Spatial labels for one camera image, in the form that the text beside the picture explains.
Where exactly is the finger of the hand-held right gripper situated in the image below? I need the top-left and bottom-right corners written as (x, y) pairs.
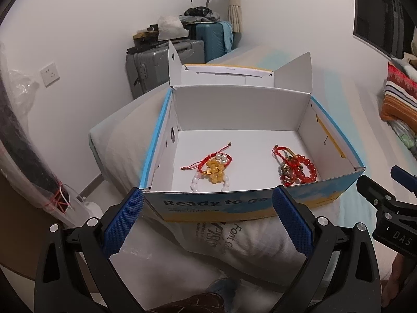
top-left (390, 165), bottom-right (417, 194)
top-left (356, 175), bottom-right (417, 255)

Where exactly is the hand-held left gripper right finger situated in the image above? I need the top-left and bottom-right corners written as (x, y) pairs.
top-left (272, 185), bottom-right (382, 313)

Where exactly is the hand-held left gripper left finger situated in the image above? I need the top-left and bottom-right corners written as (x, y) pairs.
top-left (34, 187), bottom-right (145, 313)

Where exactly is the dark bead bracelet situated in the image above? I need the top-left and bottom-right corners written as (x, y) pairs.
top-left (278, 156), bottom-right (304, 187)

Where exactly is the red bead bracelet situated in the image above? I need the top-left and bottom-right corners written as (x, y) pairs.
top-left (286, 156), bottom-right (319, 185)

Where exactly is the red cord bracelet gold tube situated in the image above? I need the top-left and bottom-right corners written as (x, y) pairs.
top-left (272, 145), bottom-right (301, 167)

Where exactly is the white pearl bracelet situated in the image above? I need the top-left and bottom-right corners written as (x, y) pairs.
top-left (190, 153), bottom-right (232, 194)

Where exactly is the yellow bead bracelet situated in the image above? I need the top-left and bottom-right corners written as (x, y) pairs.
top-left (202, 158), bottom-right (229, 184)

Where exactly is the red cord bracelet gold charm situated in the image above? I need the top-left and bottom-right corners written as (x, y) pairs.
top-left (181, 142), bottom-right (233, 175)

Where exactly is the blue and yellow cardboard box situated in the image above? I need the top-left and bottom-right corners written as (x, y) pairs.
top-left (139, 39), bottom-right (366, 223)

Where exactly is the person's right hand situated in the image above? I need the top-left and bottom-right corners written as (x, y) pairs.
top-left (381, 252), bottom-right (417, 308)

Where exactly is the white floor device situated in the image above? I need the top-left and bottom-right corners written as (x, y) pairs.
top-left (76, 195), bottom-right (105, 226)

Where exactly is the floral blanket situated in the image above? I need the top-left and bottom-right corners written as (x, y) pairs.
top-left (389, 119), bottom-right (417, 161)

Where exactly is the pale striped bed mattress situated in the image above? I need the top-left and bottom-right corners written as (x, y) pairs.
top-left (88, 45), bottom-right (417, 300)

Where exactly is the striped pillow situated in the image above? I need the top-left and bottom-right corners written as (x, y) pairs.
top-left (379, 61), bottom-right (417, 125)

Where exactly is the blue slipper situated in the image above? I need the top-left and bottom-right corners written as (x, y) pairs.
top-left (208, 278), bottom-right (239, 304)

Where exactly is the plastic-wrapped dark roll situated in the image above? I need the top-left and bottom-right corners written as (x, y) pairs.
top-left (0, 41), bottom-right (71, 220)

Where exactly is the grey suitcase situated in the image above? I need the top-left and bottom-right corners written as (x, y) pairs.
top-left (126, 39), bottom-right (206, 100)

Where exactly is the dark window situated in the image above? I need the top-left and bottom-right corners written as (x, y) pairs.
top-left (353, 0), bottom-right (417, 62)

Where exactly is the black and yellow flat box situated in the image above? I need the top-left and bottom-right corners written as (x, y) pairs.
top-left (132, 24), bottom-right (161, 49)

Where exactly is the light blue cloth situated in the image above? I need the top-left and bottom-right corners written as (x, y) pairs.
top-left (221, 21), bottom-right (234, 53)

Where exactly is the teal suitcase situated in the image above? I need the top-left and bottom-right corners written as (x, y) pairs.
top-left (195, 21), bottom-right (234, 64)

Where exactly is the white plastic bag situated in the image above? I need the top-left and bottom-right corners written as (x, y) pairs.
top-left (158, 14), bottom-right (190, 39)

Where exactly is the black bag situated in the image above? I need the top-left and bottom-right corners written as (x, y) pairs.
top-left (183, 6), bottom-right (223, 24)

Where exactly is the beige curtain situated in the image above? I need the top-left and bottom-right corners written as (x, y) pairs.
top-left (226, 0), bottom-right (242, 34)

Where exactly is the white wall socket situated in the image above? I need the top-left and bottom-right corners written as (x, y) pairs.
top-left (40, 62), bottom-right (60, 87)

